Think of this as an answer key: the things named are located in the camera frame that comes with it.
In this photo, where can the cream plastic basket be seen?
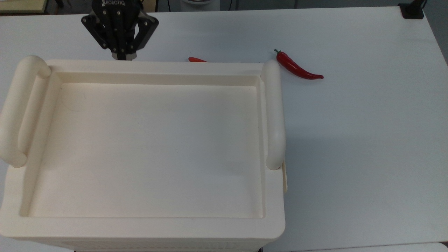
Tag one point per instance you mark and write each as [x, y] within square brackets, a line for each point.
[147, 150]

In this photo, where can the black table clamp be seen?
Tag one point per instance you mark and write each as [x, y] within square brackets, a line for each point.
[412, 10]

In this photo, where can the red chili pepper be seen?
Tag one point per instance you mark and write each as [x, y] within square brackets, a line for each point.
[295, 68]

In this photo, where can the partly hidden red chili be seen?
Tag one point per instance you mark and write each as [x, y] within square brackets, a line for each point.
[196, 60]

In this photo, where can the light wooden table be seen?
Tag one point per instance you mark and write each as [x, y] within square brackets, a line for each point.
[21, 5]

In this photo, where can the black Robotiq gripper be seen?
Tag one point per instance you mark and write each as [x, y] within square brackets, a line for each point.
[117, 21]

